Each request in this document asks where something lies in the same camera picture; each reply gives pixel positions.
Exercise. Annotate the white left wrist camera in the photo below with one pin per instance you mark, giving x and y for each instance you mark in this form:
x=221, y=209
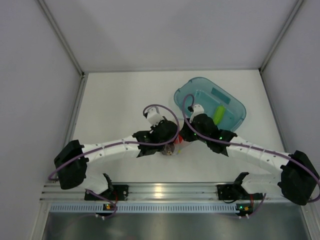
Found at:
x=153, y=115

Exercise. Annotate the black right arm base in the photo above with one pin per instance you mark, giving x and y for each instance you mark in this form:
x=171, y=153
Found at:
x=226, y=192

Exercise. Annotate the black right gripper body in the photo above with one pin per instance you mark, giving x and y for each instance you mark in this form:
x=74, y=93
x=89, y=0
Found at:
x=190, y=136

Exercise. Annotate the brown fake chocolate food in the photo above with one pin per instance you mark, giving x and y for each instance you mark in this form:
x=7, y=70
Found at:
x=169, y=150

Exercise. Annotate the right aluminium corner post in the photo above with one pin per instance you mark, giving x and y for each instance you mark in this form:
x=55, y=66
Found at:
x=298, y=4

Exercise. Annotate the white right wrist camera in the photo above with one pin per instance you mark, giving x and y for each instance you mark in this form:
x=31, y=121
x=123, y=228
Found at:
x=197, y=109

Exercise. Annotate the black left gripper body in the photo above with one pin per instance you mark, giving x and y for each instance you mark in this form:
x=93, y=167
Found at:
x=152, y=127

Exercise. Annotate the aluminium corner post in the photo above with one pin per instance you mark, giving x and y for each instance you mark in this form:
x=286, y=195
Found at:
x=298, y=4
x=60, y=36

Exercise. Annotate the red fake apple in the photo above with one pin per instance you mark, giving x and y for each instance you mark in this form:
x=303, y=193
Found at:
x=178, y=140

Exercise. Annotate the teal plastic bin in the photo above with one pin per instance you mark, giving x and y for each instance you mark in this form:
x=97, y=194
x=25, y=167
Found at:
x=202, y=91

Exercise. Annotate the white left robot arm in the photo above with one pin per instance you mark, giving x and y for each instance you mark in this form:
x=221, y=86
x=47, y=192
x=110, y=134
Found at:
x=86, y=165

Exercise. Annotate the left aluminium corner post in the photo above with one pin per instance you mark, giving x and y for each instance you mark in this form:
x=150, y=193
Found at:
x=60, y=36

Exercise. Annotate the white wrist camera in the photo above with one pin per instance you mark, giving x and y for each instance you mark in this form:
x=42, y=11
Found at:
x=153, y=115
x=197, y=109

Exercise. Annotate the white slotted cable duct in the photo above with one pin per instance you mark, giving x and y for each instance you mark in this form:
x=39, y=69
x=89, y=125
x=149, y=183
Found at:
x=128, y=207

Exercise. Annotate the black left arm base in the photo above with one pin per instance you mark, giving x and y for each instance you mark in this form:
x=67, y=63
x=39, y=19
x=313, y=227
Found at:
x=120, y=192

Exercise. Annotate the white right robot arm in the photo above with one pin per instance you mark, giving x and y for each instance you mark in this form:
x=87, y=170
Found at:
x=291, y=175

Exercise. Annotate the green fake cucumber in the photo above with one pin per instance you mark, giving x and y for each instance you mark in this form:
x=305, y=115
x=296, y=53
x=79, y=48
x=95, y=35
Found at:
x=219, y=114

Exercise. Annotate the aluminium rail front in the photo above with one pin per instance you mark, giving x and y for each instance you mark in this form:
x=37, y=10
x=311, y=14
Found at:
x=142, y=191

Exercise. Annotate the clear zip top bag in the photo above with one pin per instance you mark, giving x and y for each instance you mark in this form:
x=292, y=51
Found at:
x=179, y=147

